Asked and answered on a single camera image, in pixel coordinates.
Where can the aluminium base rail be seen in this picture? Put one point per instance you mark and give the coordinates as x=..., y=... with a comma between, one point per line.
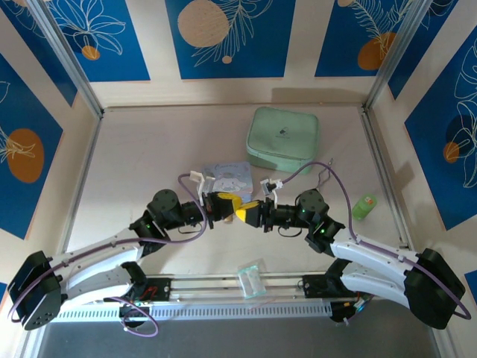
x=208, y=285

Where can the aluminium frame post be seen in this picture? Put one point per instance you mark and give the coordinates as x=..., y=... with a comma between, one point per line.
x=67, y=63
x=398, y=52

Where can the small green bottle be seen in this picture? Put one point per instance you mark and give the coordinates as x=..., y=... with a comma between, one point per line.
x=364, y=208

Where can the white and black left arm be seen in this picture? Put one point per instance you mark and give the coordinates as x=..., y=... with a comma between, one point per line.
x=93, y=261

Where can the aluminium table edge rail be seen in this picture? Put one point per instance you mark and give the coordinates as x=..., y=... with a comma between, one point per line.
x=80, y=186
x=385, y=179

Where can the blue floral wall panel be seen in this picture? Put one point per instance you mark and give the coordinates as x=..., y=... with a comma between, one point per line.
x=26, y=141
x=357, y=41
x=253, y=41
x=112, y=33
x=443, y=149

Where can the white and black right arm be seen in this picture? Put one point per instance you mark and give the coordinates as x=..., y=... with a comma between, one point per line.
x=372, y=253

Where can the cartoon print tin box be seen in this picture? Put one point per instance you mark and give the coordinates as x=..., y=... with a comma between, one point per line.
x=233, y=179

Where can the clear plastic bag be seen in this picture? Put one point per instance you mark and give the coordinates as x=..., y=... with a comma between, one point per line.
x=251, y=281

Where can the mint green zip pouch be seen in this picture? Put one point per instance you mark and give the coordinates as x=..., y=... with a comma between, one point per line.
x=283, y=138

